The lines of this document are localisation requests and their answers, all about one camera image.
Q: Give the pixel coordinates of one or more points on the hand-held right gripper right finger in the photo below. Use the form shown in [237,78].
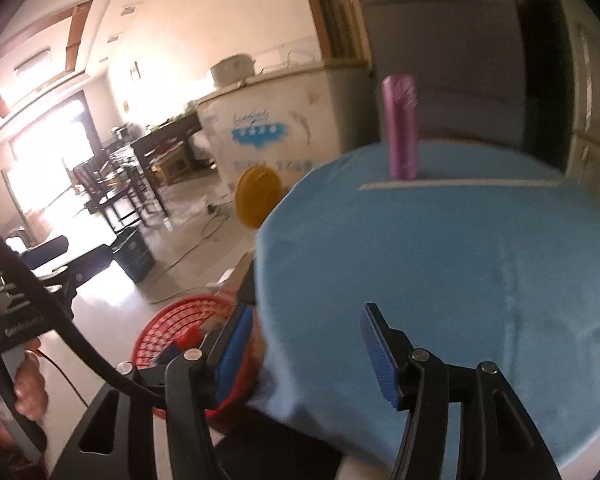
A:
[380,360]

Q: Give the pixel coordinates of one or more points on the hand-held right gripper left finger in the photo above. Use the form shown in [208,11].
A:
[235,355]

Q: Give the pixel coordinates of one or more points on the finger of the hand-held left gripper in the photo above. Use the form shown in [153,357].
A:
[90,266]

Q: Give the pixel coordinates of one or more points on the red plastic basket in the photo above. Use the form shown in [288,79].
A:
[180,320]

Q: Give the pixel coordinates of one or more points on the person's left hand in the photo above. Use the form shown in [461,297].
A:
[30,390]

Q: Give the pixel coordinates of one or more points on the dark blue bin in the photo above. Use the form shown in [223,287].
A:
[132,257]

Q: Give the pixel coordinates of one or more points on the dark wooden chair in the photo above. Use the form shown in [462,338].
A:
[105,180]

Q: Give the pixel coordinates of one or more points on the blue tablecloth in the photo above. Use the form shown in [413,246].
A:
[455,270]

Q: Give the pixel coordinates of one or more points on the small light wooden table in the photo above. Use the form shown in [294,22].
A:
[167,167]

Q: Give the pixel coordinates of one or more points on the dark wooden table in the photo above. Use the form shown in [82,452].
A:
[165,135]

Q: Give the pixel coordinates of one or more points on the round wooden stool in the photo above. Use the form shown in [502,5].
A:
[257,195]

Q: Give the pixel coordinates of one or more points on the long white stick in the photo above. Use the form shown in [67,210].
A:
[455,184]

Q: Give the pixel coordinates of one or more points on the white chest freezer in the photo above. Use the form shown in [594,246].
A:
[260,110]

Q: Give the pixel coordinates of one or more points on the purple thermos bottle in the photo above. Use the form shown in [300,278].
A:
[402,130]

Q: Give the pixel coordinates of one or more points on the white rice cooker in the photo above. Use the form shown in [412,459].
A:
[232,70]

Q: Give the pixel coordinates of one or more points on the grey refrigerator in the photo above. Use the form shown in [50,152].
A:
[455,60]

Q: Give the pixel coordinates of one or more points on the silver two-door refrigerator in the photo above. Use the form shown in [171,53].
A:
[587,85]

